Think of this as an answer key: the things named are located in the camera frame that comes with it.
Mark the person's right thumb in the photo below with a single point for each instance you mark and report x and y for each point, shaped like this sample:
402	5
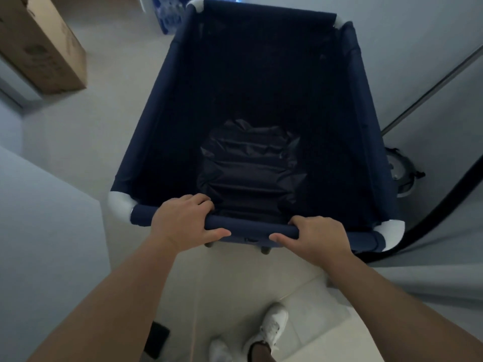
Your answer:
285	239

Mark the white sneaker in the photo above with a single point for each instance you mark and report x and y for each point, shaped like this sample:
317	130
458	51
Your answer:
219	350
273	326

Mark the black flat object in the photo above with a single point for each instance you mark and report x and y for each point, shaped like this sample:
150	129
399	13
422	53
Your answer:
156	340

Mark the person's right hand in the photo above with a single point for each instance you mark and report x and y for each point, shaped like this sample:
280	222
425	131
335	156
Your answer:
320	237

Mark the brown cardboard box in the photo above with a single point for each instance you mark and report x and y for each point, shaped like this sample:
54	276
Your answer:
37	45

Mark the pack of water bottles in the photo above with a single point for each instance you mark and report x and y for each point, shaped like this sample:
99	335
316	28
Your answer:
168	13

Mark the navy fabric laundry cart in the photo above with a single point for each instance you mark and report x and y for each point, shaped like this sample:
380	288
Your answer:
264	90

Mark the person's right forearm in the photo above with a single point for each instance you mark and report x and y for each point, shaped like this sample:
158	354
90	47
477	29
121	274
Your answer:
396	309

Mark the person's left thumb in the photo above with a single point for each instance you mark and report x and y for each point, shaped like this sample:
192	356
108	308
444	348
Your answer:
215	234

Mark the person's left forearm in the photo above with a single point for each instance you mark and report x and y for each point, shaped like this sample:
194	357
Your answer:
113	301

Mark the grey cart wheel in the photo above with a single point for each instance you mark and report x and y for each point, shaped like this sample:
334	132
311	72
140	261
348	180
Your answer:
400	171

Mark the person's left hand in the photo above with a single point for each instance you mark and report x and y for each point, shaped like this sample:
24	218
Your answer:
177	222

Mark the black garbage bag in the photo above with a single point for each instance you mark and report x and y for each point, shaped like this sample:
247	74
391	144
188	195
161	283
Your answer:
249	169

